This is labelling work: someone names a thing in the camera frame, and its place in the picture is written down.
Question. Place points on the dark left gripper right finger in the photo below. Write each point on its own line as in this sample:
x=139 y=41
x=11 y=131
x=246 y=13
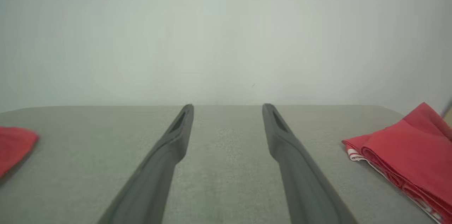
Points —
x=303 y=181

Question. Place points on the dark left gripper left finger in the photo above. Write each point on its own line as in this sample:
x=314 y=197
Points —
x=155 y=174

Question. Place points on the red basketball jersey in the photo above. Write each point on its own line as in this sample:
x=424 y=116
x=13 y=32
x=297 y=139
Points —
x=406 y=146

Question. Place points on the red basketball shorts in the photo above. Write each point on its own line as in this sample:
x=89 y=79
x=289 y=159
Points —
x=14 y=143

